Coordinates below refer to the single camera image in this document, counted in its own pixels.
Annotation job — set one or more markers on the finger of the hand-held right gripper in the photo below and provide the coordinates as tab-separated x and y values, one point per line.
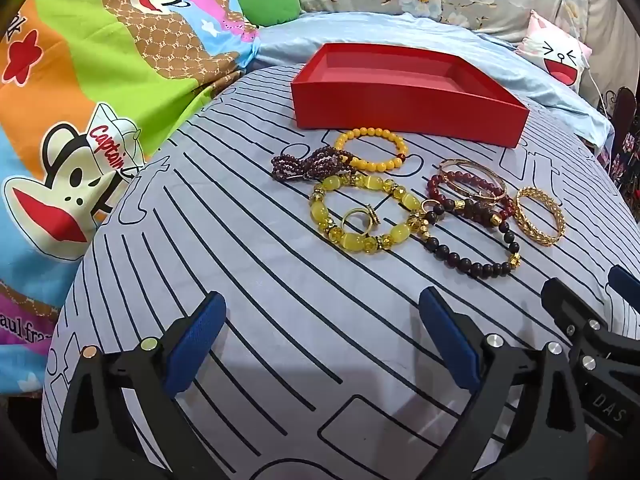
570	310
626	282

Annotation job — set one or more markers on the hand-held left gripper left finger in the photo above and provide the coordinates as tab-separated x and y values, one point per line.
197	345

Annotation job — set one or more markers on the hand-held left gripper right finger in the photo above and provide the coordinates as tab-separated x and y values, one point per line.
450	342

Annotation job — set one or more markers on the gold woven bangle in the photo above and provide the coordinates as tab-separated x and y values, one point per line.
530	227

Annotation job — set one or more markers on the thin gold bangles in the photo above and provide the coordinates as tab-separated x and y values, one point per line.
495	187

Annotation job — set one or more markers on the red shallow box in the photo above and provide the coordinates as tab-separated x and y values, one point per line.
400	110

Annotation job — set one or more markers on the dark metal rack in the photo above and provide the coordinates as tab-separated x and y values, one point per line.
625	125

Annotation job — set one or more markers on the light blue quilt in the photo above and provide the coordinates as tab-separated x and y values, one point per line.
545	75

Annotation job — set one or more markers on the white cat face pillow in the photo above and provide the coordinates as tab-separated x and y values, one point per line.
555	55

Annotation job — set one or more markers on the cartoon monkey blanket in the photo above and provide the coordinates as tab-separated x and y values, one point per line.
100	60

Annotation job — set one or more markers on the green pillow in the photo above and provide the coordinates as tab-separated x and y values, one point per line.
265	5

